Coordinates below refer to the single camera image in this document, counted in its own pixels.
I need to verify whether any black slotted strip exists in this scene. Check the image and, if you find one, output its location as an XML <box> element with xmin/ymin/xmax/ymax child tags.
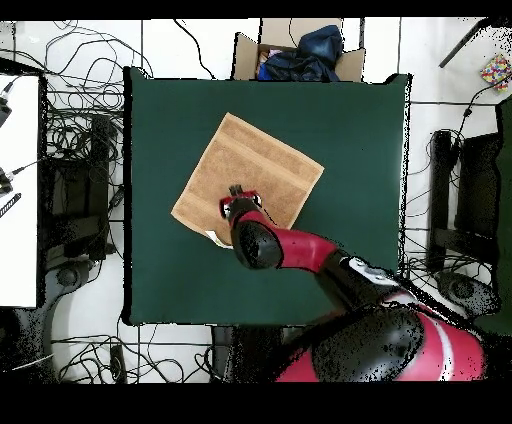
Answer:
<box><xmin>0</xmin><ymin>192</ymin><xmax>22</xmax><ymax>219</ymax></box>

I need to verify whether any white side table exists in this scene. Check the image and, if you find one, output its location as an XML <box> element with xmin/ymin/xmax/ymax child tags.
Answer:
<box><xmin>0</xmin><ymin>73</ymin><xmax>41</xmax><ymax>309</ymax></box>

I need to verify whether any tan terry towel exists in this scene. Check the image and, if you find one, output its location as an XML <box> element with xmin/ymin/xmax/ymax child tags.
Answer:
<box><xmin>170</xmin><ymin>112</ymin><xmax>326</xmax><ymax>251</ymax></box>

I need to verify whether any dark blue clothing pile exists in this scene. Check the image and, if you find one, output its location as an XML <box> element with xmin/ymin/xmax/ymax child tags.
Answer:
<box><xmin>257</xmin><ymin>24</ymin><xmax>345</xmax><ymax>83</ymax></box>

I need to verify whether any black equipment frame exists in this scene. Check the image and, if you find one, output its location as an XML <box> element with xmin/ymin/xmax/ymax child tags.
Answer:
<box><xmin>39</xmin><ymin>113</ymin><xmax>117</xmax><ymax>265</ymax></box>

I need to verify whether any black cable tangle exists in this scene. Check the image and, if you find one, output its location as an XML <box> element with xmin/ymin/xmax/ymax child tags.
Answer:
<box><xmin>395</xmin><ymin>159</ymin><xmax>477</xmax><ymax>281</ymax></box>
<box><xmin>0</xmin><ymin>19</ymin><xmax>155</xmax><ymax>161</ymax></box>
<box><xmin>51</xmin><ymin>315</ymin><xmax>213</xmax><ymax>383</ymax></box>

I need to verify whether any dark green table cloth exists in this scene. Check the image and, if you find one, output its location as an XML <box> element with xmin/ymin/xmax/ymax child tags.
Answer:
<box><xmin>123</xmin><ymin>66</ymin><xmax>411</xmax><ymax>327</ymax></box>

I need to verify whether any thin black rod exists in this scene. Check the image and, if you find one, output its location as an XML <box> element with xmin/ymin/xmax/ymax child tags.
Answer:
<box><xmin>438</xmin><ymin>17</ymin><xmax>491</xmax><ymax>69</ymax></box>

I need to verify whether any multicoloured patterned item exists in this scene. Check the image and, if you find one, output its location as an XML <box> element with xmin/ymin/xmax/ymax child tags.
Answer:
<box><xmin>479</xmin><ymin>53</ymin><xmax>512</xmax><ymax>93</ymax></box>

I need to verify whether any black power strip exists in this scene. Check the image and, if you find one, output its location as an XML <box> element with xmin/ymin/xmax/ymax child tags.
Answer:
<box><xmin>108</xmin><ymin>343</ymin><xmax>128</xmax><ymax>383</ymax></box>

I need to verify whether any brown cardboard box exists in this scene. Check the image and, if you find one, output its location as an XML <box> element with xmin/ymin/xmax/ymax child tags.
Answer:
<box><xmin>231</xmin><ymin>17</ymin><xmax>367</xmax><ymax>84</ymax></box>

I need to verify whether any black round stand foot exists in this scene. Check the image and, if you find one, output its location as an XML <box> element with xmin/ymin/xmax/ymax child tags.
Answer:
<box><xmin>436</xmin><ymin>271</ymin><xmax>501</xmax><ymax>317</ymax></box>
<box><xmin>55</xmin><ymin>266</ymin><xmax>81</xmax><ymax>287</ymax></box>

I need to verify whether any single black cable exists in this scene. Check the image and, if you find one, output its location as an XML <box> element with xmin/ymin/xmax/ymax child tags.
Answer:
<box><xmin>172</xmin><ymin>17</ymin><xmax>217</xmax><ymax>80</ymax></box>

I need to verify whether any green cloth side table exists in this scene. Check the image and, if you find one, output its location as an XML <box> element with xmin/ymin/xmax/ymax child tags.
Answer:
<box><xmin>473</xmin><ymin>93</ymin><xmax>512</xmax><ymax>337</ymax></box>

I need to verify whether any black cable with connector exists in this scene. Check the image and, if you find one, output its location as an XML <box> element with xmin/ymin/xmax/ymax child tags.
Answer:
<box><xmin>455</xmin><ymin>81</ymin><xmax>512</xmax><ymax>139</ymax></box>

